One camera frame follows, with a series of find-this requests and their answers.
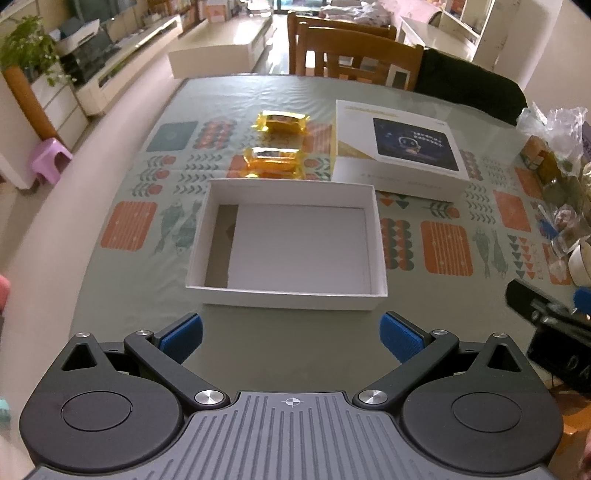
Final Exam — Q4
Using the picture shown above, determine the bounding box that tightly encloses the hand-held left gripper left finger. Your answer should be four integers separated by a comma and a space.
60, 312, 232, 409

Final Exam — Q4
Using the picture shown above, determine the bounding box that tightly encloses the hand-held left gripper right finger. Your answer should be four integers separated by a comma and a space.
353, 311, 529, 409

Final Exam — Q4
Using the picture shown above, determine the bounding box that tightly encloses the white cardboard box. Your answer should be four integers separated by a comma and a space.
186, 179, 387, 312

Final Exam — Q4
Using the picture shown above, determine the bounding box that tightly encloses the white box lid tablet print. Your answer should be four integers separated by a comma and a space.
331, 99, 472, 202

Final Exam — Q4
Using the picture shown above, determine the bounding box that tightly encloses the yellow snack packet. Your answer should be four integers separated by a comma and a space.
242, 147, 303, 180
253, 110, 311, 136

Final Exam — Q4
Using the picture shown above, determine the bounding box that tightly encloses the desktop with patterned tablecloth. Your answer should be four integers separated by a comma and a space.
69, 74, 591, 416

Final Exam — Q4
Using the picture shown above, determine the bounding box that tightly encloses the white bowl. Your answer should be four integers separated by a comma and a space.
568, 244, 591, 288

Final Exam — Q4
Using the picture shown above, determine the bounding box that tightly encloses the pile of plastic bags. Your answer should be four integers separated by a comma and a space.
516, 102, 591, 287

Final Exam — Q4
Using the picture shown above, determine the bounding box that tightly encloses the purple plastic stool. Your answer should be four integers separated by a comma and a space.
31, 137, 74, 186

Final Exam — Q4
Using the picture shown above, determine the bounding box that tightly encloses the white drawer cabinet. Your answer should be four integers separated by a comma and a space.
31, 78, 89, 140

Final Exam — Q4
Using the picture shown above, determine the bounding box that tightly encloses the black cloth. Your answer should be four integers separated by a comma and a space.
414, 47, 529, 126

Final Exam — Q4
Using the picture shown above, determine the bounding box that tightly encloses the white tv cabinet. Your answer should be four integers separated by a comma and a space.
76, 14, 182, 116

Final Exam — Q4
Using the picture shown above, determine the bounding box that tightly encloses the wooden chair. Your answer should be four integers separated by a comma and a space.
287, 11, 398, 75
298, 23, 424, 90

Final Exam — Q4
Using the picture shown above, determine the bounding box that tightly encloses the white low bench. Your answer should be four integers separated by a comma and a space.
167, 17, 274, 81

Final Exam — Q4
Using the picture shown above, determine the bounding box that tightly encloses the black and white printer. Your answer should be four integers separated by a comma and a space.
56, 31, 122, 88

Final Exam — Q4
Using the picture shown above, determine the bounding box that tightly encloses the white side table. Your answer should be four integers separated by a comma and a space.
399, 16, 486, 62

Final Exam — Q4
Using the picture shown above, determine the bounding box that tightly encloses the green potted plant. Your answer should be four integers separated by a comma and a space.
0, 16, 70, 88

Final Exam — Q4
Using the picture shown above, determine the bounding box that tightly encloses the white shelf unit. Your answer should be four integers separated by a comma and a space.
438, 0, 498, 43

